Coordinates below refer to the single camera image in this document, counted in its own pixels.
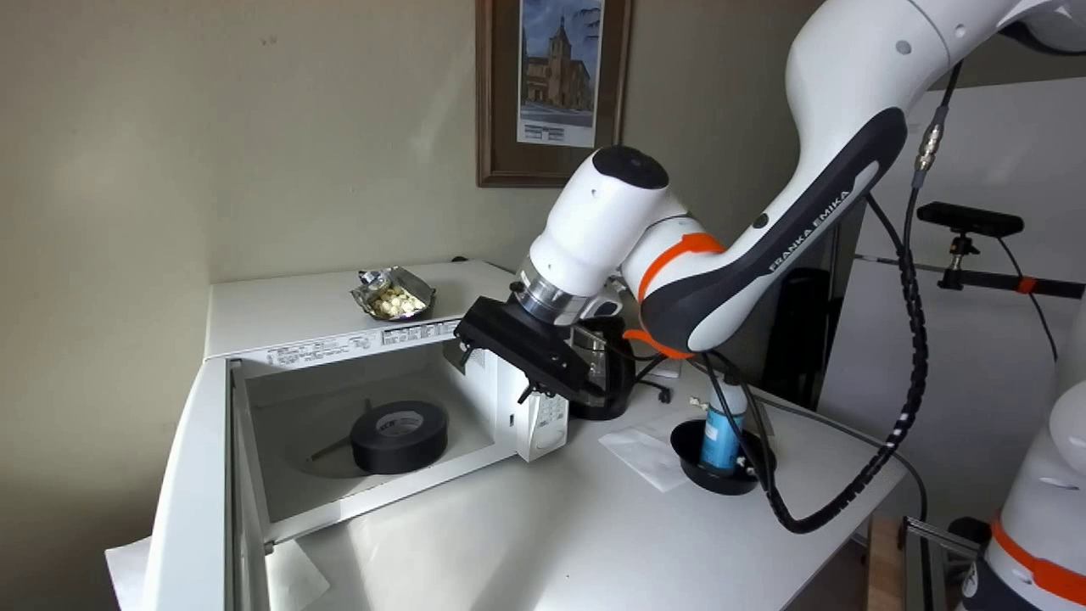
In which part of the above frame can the white paper sheet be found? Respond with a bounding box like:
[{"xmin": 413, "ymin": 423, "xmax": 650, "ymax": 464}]
[{"xmin": 601, "ymin": 430, "xmax": 683, "ymax": 493}]

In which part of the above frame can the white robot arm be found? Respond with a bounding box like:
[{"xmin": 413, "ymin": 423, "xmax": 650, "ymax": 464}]
[{"xmin": 458, "ymin": 0, "xmax": 1086, "ymax": 399}]

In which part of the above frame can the black bowl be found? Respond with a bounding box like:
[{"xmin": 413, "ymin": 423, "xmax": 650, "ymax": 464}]
[{"xmin": 673, "ymin": 419, "xmax": 777, "ymax": 497}]

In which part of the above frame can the black masking tape roll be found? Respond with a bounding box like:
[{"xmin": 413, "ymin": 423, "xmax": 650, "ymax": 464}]
[{"xmin": 347, "ymin": 399, "xmax": 450, "ymax": 476}]

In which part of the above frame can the black glass electric kettle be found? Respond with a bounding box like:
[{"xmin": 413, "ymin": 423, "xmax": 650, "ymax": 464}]
[{"xmin": 571, "ymin": 321, "xmax": 635, "ymax": 423}]

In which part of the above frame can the microwave door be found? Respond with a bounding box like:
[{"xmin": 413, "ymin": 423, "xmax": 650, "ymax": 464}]
[{"xmin": 138, "ymin": 359, "xmax": 267, "ymax": 611}]

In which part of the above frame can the black camera on stand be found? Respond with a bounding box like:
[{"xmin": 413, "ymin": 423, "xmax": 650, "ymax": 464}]
[{"xmin": 916, "ymin": 201, "xmax": 1086, "ymax": 299}]

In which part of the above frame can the framed picture on wall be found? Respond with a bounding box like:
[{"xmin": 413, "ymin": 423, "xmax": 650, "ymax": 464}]
[{"xmin": 474, "ymin": 0, "xmax": 635, "ymax": 186}]

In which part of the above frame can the white blue squeeze bottle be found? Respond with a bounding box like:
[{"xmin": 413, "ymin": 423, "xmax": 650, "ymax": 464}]
[{"xmin": 700, "ymin": 385, "xmax": 747, "ymax": 471}]

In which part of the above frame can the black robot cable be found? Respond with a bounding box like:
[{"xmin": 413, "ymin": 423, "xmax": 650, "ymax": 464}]
[{"xmin": 700, "ymin": 62, "xmax": 964, "ymax": 536}]

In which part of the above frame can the white microwave oven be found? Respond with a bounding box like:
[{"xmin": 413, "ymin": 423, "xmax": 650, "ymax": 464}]
[{"xmin": 199, "ymin": 261, "xmax": 566, "ymax": 611}]

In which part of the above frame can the metal tray on microwave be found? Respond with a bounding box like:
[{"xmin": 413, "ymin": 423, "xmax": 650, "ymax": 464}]
[{"xmin": 353, "ymin": 264, "xmax": 436, "ymax": 323}]

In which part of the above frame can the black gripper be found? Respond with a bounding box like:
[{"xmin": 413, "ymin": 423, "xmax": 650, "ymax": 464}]
[{"xmin": 455, "ymin": 299, "xmax": 604, "ymax": 406}]

